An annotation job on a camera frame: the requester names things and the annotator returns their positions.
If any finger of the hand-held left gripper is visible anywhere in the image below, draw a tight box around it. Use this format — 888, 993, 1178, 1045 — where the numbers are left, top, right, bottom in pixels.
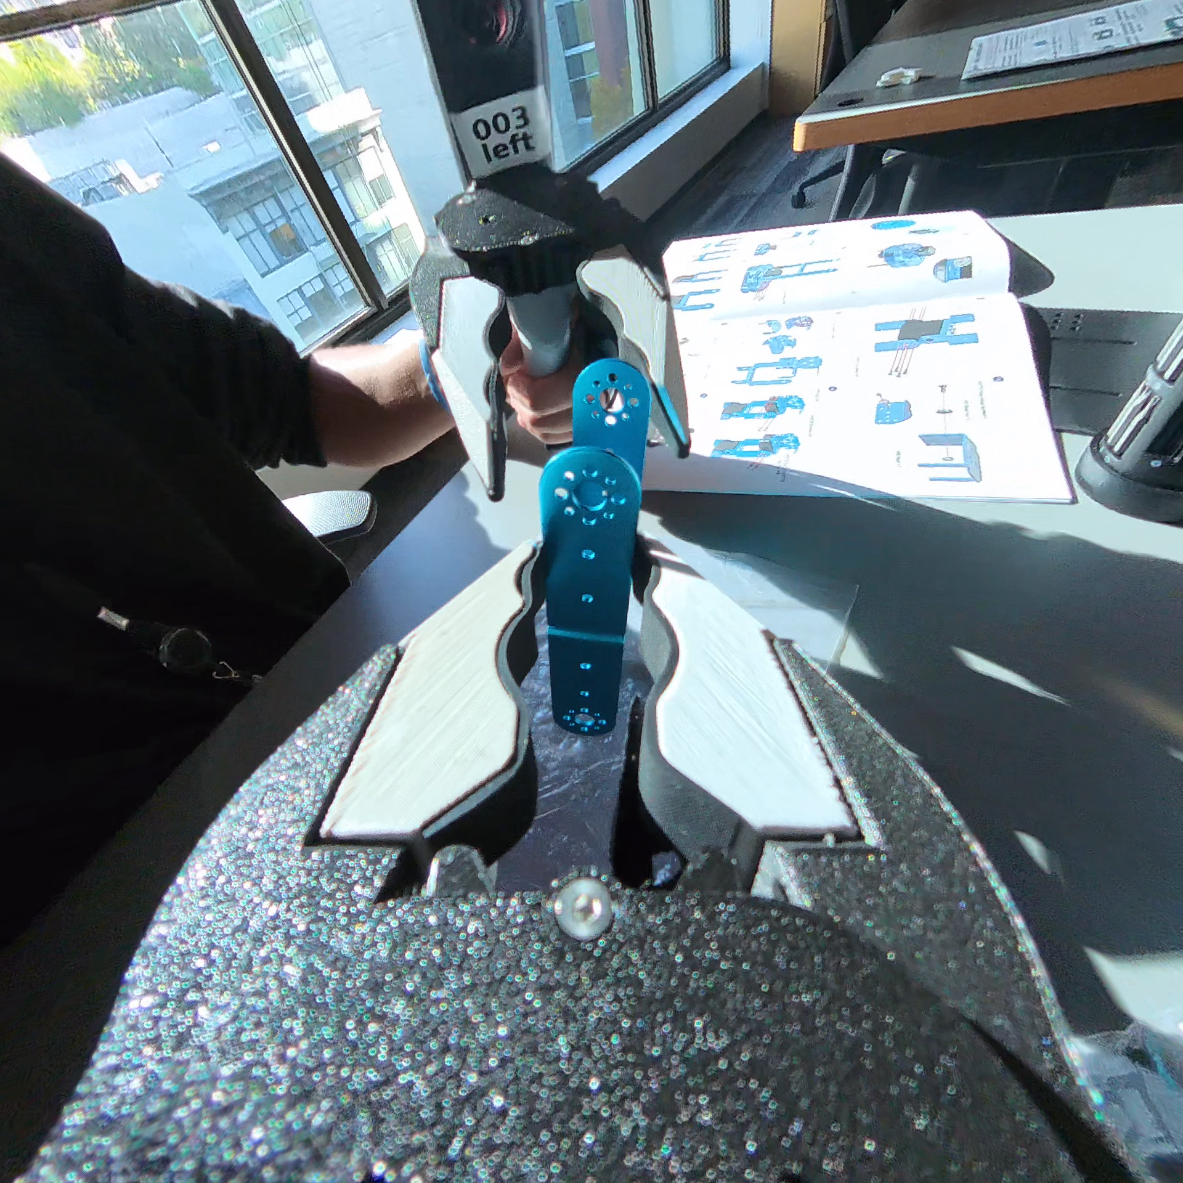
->
589, 259, 696, 456
430, 275, 512, 503

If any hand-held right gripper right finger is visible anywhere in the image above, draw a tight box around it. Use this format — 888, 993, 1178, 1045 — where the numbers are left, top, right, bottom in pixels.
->
633, 555, 864, 847

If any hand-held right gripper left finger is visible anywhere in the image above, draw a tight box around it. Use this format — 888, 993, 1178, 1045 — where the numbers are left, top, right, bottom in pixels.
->
316, 547, 543, 849

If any blue metal bracket assembly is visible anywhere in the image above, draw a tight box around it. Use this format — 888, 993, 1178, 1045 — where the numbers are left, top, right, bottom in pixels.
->
536, 359, 654, 740

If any person's left forearm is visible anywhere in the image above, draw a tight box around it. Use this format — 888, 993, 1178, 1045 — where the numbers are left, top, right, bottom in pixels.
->
130, 259, 505, 476

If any person's left hand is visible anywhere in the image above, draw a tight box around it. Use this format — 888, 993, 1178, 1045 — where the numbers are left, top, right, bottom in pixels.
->
501, 340, 582, 449

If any clear plastic bag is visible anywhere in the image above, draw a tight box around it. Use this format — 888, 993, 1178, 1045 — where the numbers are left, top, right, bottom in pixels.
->
496, 552, 864, 745

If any white rounded object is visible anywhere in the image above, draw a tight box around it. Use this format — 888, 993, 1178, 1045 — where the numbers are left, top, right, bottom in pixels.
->
278, 487, 380, 542

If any printed instruction manual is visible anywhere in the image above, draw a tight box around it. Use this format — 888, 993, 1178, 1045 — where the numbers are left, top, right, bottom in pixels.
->
639, 210, 1079, 506

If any black badge reel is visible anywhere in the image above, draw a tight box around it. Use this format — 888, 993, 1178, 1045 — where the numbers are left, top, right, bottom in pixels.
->
103, 607, 253, 690

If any large glass window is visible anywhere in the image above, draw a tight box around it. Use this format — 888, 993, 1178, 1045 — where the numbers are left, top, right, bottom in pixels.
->
0, 0, 771, 356

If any person's black clothing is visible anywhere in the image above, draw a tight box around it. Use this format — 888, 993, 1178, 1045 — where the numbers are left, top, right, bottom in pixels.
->
0, 158, 357, 948

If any wooden table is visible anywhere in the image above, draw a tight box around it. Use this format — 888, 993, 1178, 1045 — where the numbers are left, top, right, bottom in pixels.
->
796, 0, 1183, 155

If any black flat panel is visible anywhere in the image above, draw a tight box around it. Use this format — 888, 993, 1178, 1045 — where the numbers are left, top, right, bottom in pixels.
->
1033, 306, 1183, 382

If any black ribbed cylinder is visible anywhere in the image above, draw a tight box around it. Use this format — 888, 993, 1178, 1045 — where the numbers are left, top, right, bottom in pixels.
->
1077, 316, 1183, 530

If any white printed paper sheet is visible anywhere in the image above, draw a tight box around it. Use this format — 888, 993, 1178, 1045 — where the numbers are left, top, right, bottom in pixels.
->
963, 0, 1183, 80

